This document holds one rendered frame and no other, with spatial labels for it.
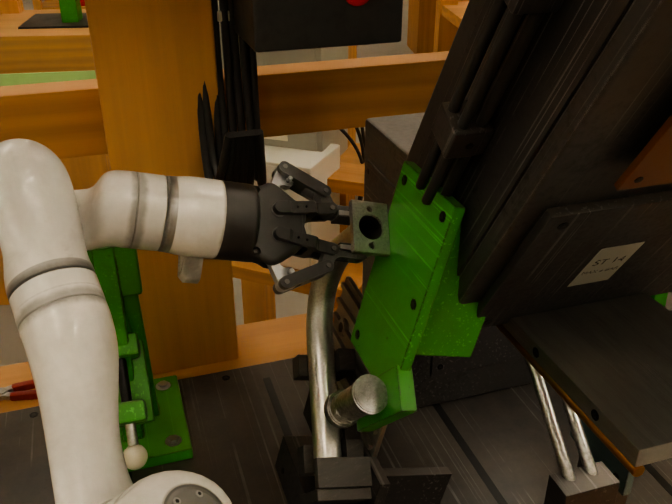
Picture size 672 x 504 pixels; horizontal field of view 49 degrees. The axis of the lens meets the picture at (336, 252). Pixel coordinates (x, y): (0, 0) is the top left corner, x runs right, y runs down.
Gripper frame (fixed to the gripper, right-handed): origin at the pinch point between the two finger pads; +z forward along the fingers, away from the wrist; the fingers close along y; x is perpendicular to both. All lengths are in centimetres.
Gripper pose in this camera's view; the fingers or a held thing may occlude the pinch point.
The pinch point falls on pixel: (352, 234)
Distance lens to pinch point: 75.7
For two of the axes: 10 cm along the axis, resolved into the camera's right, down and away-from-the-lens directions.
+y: -0.4, -9.5, 3.2
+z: 9.2, 0.9, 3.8
